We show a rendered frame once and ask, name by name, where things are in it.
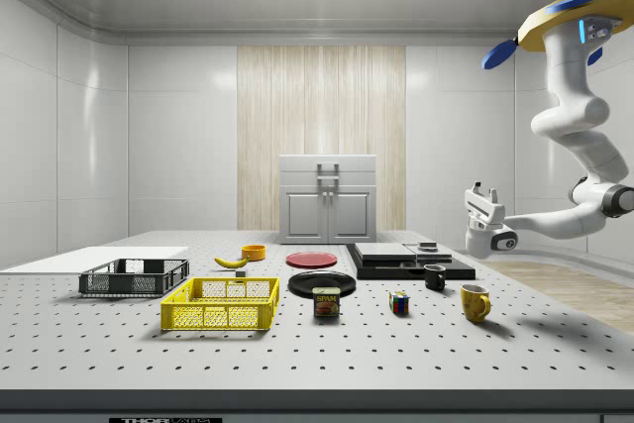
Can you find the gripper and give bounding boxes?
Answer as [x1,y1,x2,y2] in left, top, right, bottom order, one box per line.
[464,180,507,228]

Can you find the puzzle cube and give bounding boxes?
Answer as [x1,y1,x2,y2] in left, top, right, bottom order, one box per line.
[388,290,411,316]

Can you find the black mug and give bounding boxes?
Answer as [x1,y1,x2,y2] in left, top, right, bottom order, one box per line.
[423,264,448,291]

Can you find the yellow mug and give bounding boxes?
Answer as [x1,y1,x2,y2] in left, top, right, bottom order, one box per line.
[460,283,492,323]

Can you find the black stove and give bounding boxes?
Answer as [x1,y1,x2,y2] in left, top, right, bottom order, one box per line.
[345,241,477,280]

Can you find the white cabinet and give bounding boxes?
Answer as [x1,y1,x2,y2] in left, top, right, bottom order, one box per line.
[278,154,377,246]

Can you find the red plate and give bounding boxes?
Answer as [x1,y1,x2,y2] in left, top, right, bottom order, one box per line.
[285,251,339,268]

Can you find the flat-sided can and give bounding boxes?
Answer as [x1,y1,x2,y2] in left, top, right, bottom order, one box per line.
[312,286,342,319]

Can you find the black plate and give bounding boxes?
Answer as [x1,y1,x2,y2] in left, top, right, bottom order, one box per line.
[287,269,358,298]

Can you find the banana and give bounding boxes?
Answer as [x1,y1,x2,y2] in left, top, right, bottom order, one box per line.
[213,255,251,270]

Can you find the yellow basket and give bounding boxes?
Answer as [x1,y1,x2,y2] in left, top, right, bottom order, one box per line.
[159,276,281,333]

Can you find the dark grey basket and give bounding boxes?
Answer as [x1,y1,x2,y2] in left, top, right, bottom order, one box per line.
[77,258,191,298]

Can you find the white board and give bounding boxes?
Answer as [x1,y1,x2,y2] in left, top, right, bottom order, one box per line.
[0,246,190,274]

